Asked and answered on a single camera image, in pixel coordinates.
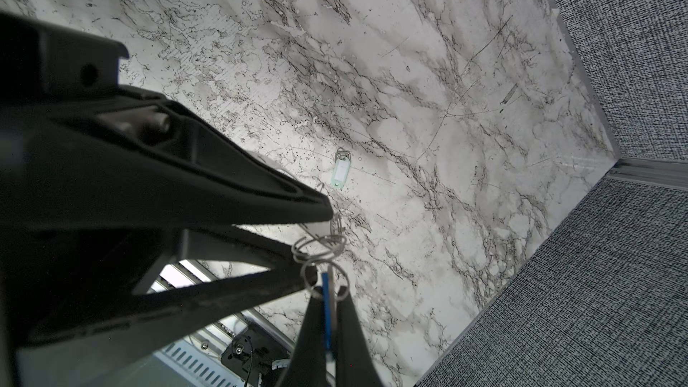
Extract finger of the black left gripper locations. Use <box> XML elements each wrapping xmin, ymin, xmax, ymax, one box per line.
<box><xmin>16</xmin><ymin>263</ymin><xmax>316</xmax><ymax>386</ymax></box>
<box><xmin>1</xmin><ymin>88</ymin><xmax>333</xmax><ymax>230</ymax></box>

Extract blue capped key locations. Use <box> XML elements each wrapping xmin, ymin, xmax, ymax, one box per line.
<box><xmin>321</xmin><ymin>272</ymin><xmax>334</xmax><ymax>361</ymax></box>

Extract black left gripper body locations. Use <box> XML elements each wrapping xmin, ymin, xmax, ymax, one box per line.
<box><xmin>0</xmin><ymin>10</ymin><xmax>302</xmax><ymax>350</ymax></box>

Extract aluminium enclosure frame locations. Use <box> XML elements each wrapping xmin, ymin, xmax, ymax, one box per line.
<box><xmin>552</xmin><ymin>0</ymin><xmax>687</xmax><ymax>190</ymax></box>

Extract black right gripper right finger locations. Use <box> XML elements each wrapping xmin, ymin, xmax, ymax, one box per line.
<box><xmin>334</xmin><ymin>286</ymin><xmax>383</xmax><ymax>387</ymax></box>

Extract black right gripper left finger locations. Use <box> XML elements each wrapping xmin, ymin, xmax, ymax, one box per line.
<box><xmin>277</xmin><ymin>286</ymin><xmax>328</xmax><ymax>387</ymax></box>

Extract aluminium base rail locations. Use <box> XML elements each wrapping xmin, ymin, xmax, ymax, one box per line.
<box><xmin>150</xmin><ymin>260</ymin><xmax>295</xmax><ymax>386</ymax></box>

